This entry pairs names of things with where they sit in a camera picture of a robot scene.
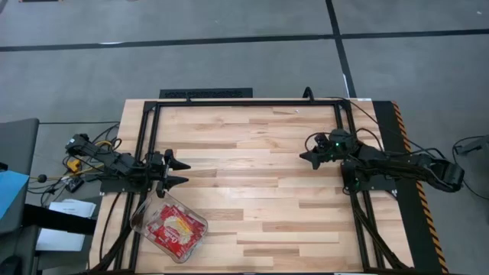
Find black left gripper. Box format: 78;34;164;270
147;149;192;199

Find black yellow-striped hazard mat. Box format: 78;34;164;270
372;100;451;275

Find black flat bar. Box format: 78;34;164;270
22;204;97;235

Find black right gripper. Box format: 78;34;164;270
298;129;351;171

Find white paper sheet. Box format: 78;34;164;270
35;228;86;252
48;198;97;219

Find small black device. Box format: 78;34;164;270
63;176;85;193

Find gray floor device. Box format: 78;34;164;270
455;134;489;156

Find blue flat box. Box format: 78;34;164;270
0;170;31;222

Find red popcorn bag clear wrap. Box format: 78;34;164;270
147;212;207;259
157;203;200;227

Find clear plastic container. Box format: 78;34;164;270
129;190;209;264

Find yellow cable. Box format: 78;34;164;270
66;139;115;181

